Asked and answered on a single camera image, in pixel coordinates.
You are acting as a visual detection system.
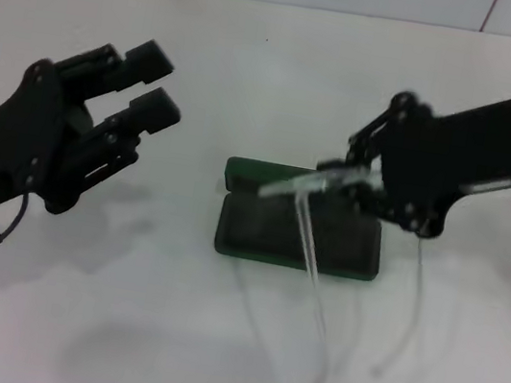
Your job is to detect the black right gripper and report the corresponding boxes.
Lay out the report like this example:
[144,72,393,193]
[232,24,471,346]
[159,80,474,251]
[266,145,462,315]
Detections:
[307,60,511,253]

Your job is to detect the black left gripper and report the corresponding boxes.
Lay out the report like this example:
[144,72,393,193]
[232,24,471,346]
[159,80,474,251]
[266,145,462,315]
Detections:
[0,52,189,266]

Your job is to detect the clear white glasses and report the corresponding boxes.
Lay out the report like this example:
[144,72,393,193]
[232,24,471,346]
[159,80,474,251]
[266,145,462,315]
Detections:
[224,149,443,383]

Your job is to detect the green glasses case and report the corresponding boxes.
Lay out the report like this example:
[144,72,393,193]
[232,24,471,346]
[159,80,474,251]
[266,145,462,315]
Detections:
[209,154,394,283]

